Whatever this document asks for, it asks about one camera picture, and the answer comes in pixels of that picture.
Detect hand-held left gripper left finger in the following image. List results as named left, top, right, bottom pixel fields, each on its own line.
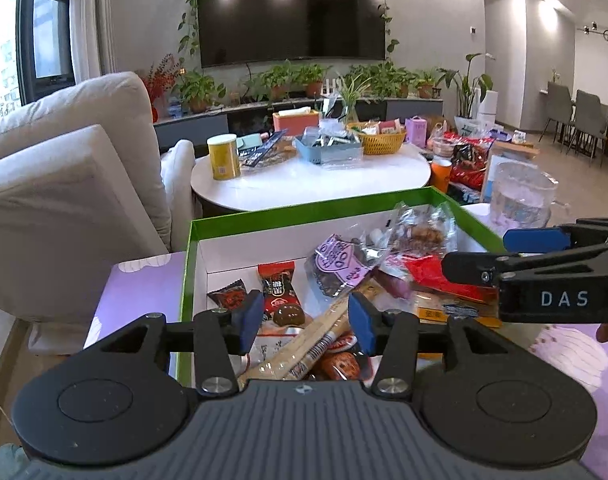
left=96, top=290, right=265, bottom=397

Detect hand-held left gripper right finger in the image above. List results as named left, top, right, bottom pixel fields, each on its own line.
left=348, top=292, right=509, bottom=396

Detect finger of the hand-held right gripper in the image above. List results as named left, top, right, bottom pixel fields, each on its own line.
left=441, top=241, right=608, bottom=287
left=502, top=217, right=608, bottom=252

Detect long beige snack packet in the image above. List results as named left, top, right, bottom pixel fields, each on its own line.
left=241, top=287, right=365, bottom=384

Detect green cardboard box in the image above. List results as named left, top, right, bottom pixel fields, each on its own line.
left=176, top=186, right=507, bottom=392

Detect white snack packet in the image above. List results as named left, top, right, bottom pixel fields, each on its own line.
left=244, top=327, right=305, bottom=376

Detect small dark red snack packet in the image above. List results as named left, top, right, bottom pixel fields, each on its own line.
left=207, top=280, right=251, bottom=312

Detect small brown chocolate snack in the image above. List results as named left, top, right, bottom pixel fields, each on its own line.
left=274, top=304, right=307, bottom=327

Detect orange red snack packets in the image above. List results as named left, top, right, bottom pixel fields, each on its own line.
left=309, top=335, right=375, bottom=382

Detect red and black snack packet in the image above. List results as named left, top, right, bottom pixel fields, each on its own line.
left=257, top=261, right=297, bottom=322

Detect yellow snack packet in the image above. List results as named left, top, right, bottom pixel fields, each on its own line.
left=416, top=302, right=502, bottom=329

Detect clear bag of nuts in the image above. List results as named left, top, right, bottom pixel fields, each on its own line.
left=384, top=202, right=459, bottom=257

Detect purple snack packet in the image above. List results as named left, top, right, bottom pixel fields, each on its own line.
left=304, top=234, right=391, bottom=302

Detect blue and white paper box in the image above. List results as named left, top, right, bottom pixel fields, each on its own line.
left=480, top=154, right=504, bottom=207

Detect orange cup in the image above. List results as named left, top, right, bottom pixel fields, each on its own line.
left=430, top=157, right=453, bottom=194

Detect red snack bag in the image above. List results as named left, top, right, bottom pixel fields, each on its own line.
left=448, top=132, right=495, bottom=192

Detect purple floral tablecloth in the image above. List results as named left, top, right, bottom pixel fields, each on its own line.
left=83, top=251, right=608, bottom=466

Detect grey dining chair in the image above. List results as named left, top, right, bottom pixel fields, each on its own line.
left=570, top=89, right=608, bottom=163
left=538, top=82, right=575, bottom=148

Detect white air purifier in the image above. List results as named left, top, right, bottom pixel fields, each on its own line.
left=478, top=87, right=499, bottom=128

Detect small pink box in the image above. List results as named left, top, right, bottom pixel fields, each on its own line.
left=405, top=116, right=429, bottom=149

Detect white round coffee table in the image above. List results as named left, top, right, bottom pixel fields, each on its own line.
left=190, top=141, right=433, bottom=213

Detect yellow woven basket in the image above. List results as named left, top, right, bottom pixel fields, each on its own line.
left=346, top=121, right=407, bottom=156

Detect yellow can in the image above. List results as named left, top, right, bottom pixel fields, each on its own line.
left=207, top=134, right=243, bottom=181

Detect tall large-leaf plant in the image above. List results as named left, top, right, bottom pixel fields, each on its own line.
left=438, top=52, right=495, bottom=122

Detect black packets on table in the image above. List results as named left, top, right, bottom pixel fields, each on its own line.
left=236, top=130, right=291, bottom=168

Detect blue plastic basket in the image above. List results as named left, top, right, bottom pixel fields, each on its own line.
left=294, top=132, right=364, bottom=165

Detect green potted plant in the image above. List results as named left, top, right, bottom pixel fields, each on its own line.
left=176, top=70, right=227, bottom=114
left=258, top=62, right=297, bottom=102
left=296, top=64, right=331, bottom=99
left=364, top=62, right=415, bottom=99
left=415, top=70, right=441, bottom=100

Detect grey television cabinet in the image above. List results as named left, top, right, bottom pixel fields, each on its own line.
left=153, top=96, right=445, bottom=152

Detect orange tissue box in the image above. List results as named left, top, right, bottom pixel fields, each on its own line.
left=273, top=109, right=321, bottom=137

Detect spider plant in vase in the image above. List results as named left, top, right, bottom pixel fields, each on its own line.
left=334, top=72, right=377, bottom=123

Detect beige sofa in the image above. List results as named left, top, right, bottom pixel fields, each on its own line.
left=0, top=71, right=197, bottom=327

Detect red flower plant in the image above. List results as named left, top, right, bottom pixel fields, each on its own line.
left=140, top=54, right=185, bottom=120

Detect hanging green vine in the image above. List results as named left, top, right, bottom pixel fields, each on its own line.
left=176, top=0, right=205, bottom=61
left=378, top=0, right=401, bottom=61

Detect person's teal clothing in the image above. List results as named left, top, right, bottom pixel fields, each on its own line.
left=0, top=442, right=31, bottom=480

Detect black television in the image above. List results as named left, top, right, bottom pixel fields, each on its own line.
left=196, top=0, right=387, bottom=69

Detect white curtain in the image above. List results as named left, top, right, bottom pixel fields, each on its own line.
left=69, top=0, right=118, bottom=84

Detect black framed window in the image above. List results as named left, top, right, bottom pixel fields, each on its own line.
left=15, top=0, right=78, bottom=107

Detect ring ceiling lamp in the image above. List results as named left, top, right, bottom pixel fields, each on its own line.
left=576, top=21, right=608, bottom=50

